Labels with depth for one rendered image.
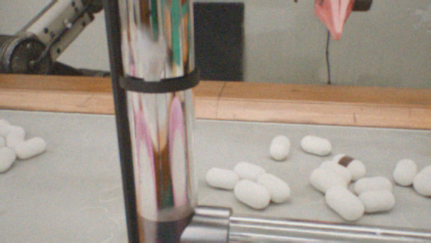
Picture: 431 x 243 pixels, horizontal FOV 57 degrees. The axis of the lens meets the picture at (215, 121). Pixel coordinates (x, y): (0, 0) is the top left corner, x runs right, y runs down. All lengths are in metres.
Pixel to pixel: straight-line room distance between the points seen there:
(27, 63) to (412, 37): 2.01
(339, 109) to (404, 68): 1.96
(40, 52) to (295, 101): 0.65
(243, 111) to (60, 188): 0.26
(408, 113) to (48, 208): 0.44
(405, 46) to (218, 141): 2.07
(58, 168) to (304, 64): 2.11
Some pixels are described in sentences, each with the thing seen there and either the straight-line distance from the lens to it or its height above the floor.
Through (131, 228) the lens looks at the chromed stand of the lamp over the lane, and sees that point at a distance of 0.16.
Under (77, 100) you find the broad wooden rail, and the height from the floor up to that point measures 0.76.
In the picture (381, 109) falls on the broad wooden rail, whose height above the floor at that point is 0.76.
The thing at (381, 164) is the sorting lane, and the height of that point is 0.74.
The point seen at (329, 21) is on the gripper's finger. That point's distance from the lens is 0.52.
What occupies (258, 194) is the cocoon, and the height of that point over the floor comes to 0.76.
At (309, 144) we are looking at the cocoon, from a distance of 0.44.
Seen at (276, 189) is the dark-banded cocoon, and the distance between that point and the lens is 0.35.
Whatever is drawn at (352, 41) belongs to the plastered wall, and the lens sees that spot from 2.43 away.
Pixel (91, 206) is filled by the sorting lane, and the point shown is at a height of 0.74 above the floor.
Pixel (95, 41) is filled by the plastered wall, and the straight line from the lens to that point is 2.82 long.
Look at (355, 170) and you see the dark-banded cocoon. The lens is 0.40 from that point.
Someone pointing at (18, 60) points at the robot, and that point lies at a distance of 0.97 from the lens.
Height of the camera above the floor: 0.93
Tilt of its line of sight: 21 degrees down
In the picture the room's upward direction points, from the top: straight up
